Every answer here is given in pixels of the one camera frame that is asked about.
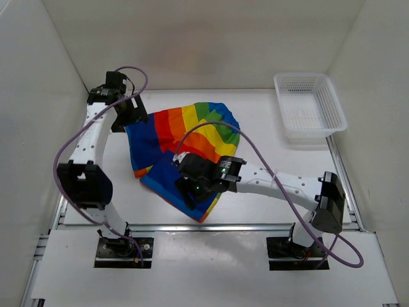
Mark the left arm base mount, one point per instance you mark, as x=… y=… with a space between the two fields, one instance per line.
x=122 y=254

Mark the rainbow striped shorts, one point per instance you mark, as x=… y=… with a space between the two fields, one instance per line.
x=208 y=129

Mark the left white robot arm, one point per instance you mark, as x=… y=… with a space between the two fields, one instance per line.
x=78 y=165

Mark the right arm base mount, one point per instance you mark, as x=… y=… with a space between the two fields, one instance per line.
x=284 y=255

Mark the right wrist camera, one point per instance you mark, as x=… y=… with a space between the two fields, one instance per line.
x=178 y=158

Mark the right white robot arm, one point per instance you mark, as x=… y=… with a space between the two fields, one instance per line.
x=323 y=197

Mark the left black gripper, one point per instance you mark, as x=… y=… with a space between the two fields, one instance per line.
x=138 y=114

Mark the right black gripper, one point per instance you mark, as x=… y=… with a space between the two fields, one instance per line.
x=184 y=185

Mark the white plastic mesh basket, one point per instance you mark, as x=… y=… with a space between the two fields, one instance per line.
x=309 y=106

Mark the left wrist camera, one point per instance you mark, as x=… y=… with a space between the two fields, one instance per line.
x=115 y=80

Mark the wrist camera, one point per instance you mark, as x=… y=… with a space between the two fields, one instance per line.
x=115 y=80
x=178 y=158

